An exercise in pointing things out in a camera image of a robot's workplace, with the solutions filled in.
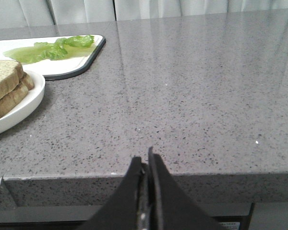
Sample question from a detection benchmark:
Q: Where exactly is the white cutting board grey rim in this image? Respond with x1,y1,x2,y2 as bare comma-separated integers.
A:
0,34,106,81

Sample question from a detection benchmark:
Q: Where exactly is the green lettuce leaf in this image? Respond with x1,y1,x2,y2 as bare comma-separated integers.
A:
3,35,95,64

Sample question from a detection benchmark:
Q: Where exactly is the black appliance control panel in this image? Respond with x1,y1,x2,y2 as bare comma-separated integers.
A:
0,203,254,230

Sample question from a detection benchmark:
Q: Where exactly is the white round plate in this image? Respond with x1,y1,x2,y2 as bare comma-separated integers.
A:
0,69,45,133

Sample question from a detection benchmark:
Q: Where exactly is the white curtain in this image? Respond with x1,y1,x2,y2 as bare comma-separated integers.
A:
0,0,288,29

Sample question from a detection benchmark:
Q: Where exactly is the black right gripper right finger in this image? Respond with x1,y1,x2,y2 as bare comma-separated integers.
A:
148,147,224,230

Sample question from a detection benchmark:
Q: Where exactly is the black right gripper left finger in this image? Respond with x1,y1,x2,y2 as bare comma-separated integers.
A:
78,157,149,230

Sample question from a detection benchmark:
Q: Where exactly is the bread slice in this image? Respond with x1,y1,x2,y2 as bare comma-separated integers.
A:
0,72,35,118
0,60,24,99

